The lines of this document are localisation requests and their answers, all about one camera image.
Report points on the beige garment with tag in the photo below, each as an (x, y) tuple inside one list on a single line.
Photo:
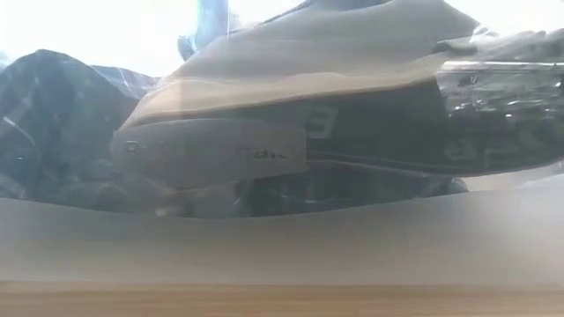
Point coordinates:
[(308, 57)]

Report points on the blue plaid shirt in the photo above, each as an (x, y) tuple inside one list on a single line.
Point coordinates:
[(57, 123)]

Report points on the large clear plastic bin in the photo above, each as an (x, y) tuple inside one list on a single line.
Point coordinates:
[(282, 246)]

